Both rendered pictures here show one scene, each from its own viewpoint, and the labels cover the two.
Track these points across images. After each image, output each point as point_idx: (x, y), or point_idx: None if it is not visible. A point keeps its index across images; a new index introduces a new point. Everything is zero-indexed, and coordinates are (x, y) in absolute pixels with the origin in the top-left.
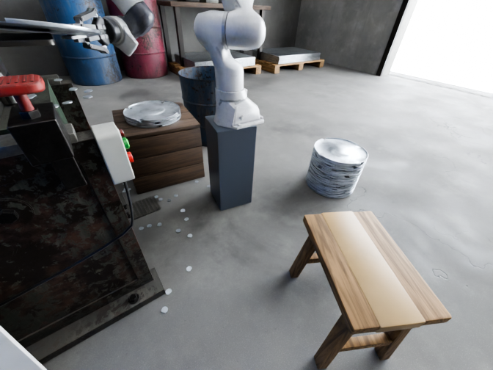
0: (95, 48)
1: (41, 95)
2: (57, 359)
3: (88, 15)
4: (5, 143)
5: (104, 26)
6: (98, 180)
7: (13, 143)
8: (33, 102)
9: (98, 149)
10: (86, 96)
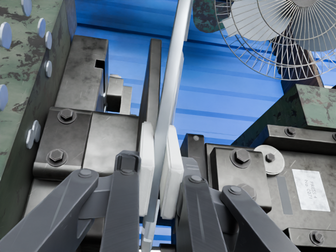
0: (60, 190)
1: (25, 127)
2: None
3: (280, 240)
4: (74, 14)
5: None
6: None
7: (75, 5)
8: (41, 96)
9: None
10: (27, 5)
